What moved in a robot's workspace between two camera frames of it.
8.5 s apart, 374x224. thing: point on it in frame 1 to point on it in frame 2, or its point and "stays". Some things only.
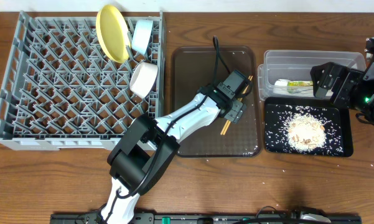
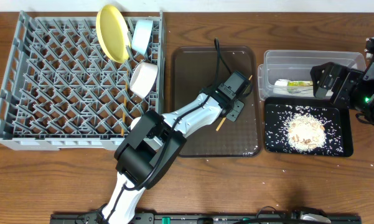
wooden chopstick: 241,98 to 224,118
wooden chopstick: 239,98 to 126,100
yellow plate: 113,32 stays
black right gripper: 350,79 stays
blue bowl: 140,36 stays
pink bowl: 143,79 stays
